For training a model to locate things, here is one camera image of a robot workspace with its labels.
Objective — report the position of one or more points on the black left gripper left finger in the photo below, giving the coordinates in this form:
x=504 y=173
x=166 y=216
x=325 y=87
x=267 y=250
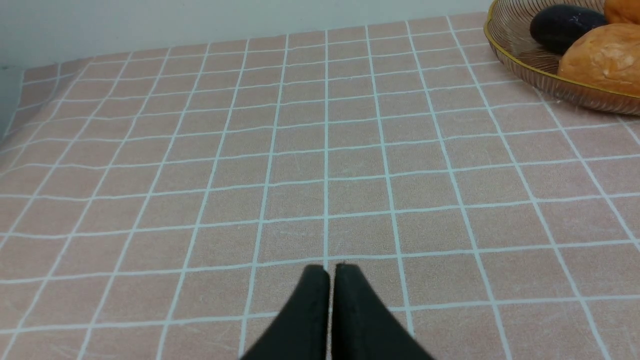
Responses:
x=299 y=331

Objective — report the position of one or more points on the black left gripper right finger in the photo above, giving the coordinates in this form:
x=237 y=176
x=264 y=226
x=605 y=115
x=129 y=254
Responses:
x=362 y=326

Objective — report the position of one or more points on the pink checkered tablecloth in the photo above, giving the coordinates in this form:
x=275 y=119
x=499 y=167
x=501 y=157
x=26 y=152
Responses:
x=161 y=204

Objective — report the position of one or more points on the transparent gold-rimmed glass bowl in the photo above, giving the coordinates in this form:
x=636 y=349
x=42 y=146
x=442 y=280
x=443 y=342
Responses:
x=507 y=29

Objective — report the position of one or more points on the dark purple eggplant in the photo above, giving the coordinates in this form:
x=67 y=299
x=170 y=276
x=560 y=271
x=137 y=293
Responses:
x=556 y=28

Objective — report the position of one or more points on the large orange bread roll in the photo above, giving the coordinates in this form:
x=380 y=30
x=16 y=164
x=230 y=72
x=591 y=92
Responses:
x=606 y=57

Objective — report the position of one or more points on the small orange bread roll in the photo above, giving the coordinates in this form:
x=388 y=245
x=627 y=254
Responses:
x=622 y=11

